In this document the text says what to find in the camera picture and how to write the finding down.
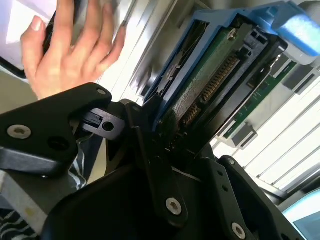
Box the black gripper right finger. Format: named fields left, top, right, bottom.
left=198, top=154, right=288, bottom=240

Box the person's bare hand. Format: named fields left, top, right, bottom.
left=20, top=0, right=126, bottom=100

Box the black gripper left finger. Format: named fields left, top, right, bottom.
left=0, top=83, right=189, bottom=229

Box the hard disk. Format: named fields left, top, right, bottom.
left=143, top=0, right=320, bottom=161

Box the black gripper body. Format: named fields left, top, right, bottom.
left=42, top=162, right=227, bottom=240

